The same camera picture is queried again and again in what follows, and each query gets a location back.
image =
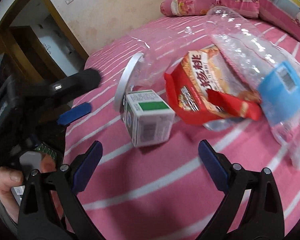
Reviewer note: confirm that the pink striped bed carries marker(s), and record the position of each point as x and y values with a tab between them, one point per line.
164	192

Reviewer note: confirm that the pink floral pillow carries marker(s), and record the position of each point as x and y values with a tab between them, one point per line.
180	8

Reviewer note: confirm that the white green small carton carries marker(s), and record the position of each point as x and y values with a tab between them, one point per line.
148	118

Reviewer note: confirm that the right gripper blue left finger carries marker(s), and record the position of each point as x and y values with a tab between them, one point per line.
84	166

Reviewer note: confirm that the clear plastic zip bag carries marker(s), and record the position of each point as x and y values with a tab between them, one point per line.
160	50

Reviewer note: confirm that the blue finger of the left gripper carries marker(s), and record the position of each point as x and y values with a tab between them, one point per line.
74	114

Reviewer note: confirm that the red noodle snack packet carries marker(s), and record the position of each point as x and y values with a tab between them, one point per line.
204	88

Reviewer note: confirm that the clear plastic water bottle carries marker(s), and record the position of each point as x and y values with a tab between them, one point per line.
266	69

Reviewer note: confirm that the brown wooden door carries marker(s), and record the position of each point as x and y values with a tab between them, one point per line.
36	41

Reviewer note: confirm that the white wall switch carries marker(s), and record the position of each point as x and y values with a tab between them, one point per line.
68	1

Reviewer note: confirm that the person's left hand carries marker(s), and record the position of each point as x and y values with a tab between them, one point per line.
12	178

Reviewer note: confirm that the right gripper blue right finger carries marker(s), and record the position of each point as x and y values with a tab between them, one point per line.
216	164

